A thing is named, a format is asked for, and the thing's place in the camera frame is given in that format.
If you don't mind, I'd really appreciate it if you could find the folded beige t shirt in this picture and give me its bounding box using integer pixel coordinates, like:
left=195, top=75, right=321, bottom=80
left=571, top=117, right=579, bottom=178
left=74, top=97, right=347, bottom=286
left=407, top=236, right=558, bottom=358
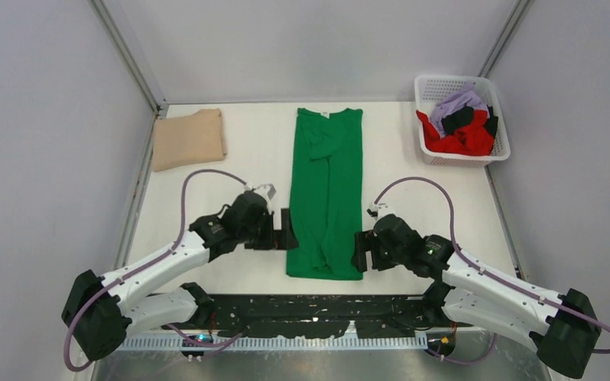
left=151, top=109, right=227, bottom=172

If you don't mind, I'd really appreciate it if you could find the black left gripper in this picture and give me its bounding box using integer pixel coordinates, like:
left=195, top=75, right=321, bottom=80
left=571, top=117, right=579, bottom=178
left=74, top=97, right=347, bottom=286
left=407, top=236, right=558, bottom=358
left=239, top=208, right=298, bottom=251

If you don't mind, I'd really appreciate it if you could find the green t shirt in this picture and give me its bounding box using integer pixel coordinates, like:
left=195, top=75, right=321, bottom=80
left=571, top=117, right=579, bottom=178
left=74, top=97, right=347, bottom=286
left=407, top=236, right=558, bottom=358
left=286, top=108, right=363, bottom=281

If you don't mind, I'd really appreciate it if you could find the white slotted cable duct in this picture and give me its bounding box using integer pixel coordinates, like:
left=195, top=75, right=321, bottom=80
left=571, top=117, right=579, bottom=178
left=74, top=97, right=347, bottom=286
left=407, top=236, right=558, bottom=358
left=118, top=332, right=428, bottom=352

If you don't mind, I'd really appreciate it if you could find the left aluminium frame post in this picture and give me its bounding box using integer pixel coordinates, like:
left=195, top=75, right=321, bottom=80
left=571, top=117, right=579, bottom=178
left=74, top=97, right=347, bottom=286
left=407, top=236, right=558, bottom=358
left=89, top=0, right=168, bottom=117

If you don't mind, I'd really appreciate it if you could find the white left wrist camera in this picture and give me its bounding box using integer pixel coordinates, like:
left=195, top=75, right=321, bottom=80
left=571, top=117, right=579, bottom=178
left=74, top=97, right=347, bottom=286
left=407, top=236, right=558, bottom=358
left=244, top=183, right=276, bottom=202

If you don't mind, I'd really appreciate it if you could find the aluminium frame post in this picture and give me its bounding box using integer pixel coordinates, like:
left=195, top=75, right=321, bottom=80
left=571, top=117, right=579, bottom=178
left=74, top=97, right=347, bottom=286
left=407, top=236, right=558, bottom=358
left=477, top=0, right=535, bottom=78
left=89, top=0, right=168, bottom=117

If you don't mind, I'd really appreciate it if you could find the red t shirt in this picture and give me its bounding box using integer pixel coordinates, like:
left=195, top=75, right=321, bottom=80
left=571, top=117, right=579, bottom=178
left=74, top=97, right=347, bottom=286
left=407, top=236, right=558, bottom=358
left=415, top=111, right=496, bottom=156

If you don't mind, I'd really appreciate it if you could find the lilac t shirt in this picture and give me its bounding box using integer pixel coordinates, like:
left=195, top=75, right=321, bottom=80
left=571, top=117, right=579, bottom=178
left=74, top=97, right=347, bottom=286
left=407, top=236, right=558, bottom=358
left=429, top=82, right=490, bottom=137

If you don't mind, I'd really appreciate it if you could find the white plastic laundry basket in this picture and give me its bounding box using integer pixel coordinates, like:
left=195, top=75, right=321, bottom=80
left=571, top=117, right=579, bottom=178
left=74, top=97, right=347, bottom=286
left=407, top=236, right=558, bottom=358
left=415, top=75, right=511, bottom=167

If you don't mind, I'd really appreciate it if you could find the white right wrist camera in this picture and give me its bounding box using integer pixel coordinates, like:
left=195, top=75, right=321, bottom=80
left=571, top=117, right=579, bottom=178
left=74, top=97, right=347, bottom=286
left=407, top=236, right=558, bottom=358
left=366, top=202, right=396, bottom=221

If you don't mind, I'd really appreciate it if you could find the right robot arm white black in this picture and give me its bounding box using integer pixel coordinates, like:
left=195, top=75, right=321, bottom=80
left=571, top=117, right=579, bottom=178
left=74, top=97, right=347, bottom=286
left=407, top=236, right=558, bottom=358
left=351, top=214, right=602, bottom=379

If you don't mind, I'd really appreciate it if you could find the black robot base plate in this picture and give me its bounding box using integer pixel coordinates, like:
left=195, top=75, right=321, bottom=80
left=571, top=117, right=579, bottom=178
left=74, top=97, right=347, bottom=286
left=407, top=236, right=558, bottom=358
left=160, top=294, right=474, bottom=341

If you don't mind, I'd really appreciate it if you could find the black t shirt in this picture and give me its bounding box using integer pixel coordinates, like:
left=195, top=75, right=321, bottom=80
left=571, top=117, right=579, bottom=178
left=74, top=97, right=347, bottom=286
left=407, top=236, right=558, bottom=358
left=441, top=106, right=499, bottom=137

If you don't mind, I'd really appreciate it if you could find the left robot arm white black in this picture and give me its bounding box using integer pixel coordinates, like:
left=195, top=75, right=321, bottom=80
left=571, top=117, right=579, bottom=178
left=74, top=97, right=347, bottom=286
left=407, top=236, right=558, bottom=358
left=62, top=187, right=299, bottom=361

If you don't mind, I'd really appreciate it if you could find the right aluminium frame post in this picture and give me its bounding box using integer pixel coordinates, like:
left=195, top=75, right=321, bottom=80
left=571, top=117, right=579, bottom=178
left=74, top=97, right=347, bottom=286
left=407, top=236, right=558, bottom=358
left=477, top=0, right=535, bottom=78

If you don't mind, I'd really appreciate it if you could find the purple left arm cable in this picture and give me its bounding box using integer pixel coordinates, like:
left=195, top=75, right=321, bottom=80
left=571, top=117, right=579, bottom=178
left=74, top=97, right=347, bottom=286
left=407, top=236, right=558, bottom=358
left=63, top=169, right=256, bottom=373

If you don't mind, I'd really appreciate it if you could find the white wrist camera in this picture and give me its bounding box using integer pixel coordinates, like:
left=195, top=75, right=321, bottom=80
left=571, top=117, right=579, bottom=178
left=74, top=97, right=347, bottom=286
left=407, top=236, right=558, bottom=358
left=244, top=183, right=276, bottom=202
left=366, top=202, right=396, bottom=221

